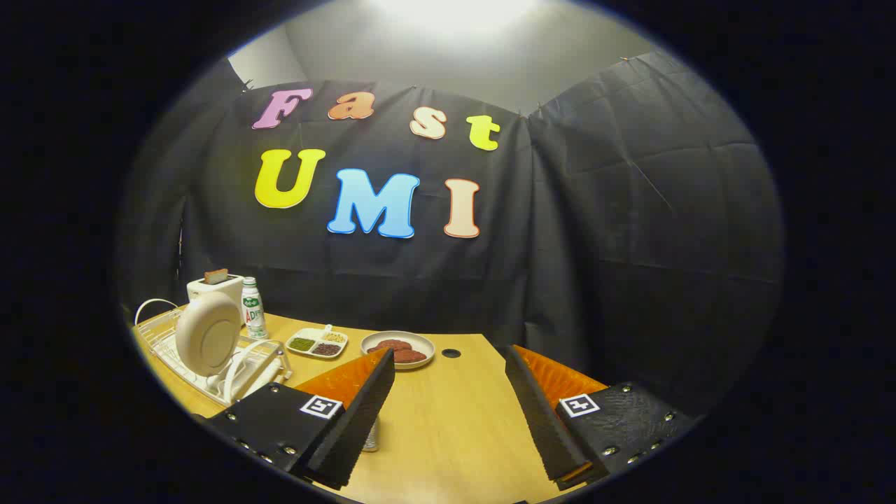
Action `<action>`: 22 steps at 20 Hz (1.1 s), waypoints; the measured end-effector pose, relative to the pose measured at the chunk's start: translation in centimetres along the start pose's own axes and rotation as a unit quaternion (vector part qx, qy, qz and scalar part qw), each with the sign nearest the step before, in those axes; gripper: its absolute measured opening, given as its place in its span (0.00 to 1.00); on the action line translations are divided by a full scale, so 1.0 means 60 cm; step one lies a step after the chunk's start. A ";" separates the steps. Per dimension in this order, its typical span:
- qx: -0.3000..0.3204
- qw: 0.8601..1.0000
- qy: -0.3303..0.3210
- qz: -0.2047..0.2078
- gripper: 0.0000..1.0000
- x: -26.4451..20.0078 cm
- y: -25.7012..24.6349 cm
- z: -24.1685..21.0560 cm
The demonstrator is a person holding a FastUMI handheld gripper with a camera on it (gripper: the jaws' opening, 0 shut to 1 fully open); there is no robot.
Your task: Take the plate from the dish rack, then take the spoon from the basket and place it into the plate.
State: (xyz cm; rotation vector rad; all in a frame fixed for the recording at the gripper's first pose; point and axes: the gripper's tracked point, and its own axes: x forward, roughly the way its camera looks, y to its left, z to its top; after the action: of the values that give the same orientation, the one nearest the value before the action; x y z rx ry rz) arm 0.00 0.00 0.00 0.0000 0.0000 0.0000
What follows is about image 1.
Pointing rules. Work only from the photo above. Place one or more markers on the white bottle with green label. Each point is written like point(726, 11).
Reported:
point(253, 311)

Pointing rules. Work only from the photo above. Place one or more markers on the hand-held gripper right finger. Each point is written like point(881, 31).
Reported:
point(542, 413)

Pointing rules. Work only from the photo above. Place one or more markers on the black backdrop cloth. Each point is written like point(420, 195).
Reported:
point(595, 245)

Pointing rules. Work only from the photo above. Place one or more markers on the brown cookie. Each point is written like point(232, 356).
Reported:
point(411, 355)
point(392, 345)

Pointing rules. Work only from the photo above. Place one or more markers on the small white cookie dish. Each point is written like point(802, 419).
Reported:
point(418, 342)

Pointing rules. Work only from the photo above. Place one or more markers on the white toaster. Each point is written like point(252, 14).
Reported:
point(224, 288)

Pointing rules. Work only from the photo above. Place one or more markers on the white divided snack dish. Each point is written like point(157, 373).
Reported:
point(316, 343)

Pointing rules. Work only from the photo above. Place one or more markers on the brown bread slice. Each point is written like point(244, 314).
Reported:
point(215, 276)

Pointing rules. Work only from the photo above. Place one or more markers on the white round plate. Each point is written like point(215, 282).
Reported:
point(206, 336)

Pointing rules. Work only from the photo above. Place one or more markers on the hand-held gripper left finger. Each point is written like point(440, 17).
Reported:
point(360, 409)

